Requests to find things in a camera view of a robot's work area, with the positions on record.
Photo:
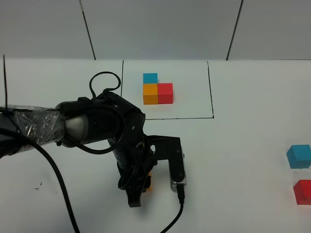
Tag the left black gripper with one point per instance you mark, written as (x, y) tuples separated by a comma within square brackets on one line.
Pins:
[(132, 166)]

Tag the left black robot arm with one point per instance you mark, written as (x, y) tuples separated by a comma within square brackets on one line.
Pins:
[(103, 124)]

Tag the orange template cube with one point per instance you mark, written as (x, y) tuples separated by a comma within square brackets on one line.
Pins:
[(150, 93)]

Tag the red template cube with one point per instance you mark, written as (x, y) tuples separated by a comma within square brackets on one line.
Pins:
[(165, 93)]

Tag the white template sheet black outline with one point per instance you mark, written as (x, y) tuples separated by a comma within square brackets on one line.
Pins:
[(191, 89)]

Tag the blue template cube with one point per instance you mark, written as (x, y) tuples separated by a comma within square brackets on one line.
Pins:
[(150, 78)]

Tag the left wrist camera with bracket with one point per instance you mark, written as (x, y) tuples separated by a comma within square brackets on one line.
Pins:
[(168, 148)]

